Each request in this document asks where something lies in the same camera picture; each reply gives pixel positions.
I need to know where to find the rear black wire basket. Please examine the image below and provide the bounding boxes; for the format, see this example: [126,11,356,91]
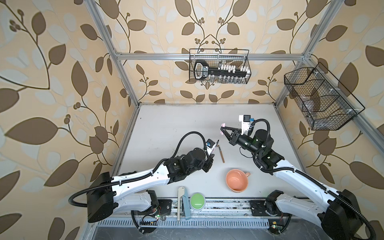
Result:
[189,48,252,85]

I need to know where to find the black wire basket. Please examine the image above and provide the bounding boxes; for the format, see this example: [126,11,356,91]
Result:
[189,48,252,85]
[284,62,366,131]

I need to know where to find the peach ceramic mug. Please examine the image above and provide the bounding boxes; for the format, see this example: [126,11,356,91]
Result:
[226,169,251,193]

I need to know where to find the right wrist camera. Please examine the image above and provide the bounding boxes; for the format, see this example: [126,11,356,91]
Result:
[239,115,254,134]

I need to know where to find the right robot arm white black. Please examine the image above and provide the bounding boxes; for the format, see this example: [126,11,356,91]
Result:
[221,119,378,240]

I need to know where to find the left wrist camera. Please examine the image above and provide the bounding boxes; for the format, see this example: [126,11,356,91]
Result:
[205,139,216,151]

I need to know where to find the black white remote tool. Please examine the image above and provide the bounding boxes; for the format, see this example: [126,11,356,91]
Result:
[191,60,251,81]

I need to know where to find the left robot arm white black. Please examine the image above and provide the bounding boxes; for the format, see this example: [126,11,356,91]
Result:
[68,139,218,223]

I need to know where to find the right black wire basket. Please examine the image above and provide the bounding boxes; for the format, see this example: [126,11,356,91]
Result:
[284,62,366,131]

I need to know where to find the green round button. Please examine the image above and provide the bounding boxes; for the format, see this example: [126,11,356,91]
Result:
[190,193,206,211]

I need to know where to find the pink pen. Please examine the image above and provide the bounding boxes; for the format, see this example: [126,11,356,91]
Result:
[211,140,220,155]

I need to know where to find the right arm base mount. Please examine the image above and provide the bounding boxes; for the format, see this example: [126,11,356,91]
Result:
[250,200,289,218]

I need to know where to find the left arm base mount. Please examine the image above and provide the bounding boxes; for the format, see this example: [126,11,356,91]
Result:
[134,199,173,217]

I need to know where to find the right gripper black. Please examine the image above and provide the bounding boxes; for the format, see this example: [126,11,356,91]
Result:
[221,126,261,158]

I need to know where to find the orange pen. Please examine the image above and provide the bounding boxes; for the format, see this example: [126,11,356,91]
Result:
[218,146,225,163]

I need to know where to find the beige blue flat tool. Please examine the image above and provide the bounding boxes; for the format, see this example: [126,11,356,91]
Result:
[177,187,191,222]

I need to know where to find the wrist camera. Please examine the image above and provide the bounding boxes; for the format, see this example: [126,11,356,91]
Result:
[239,115,254,134]
[205,139,216,151]

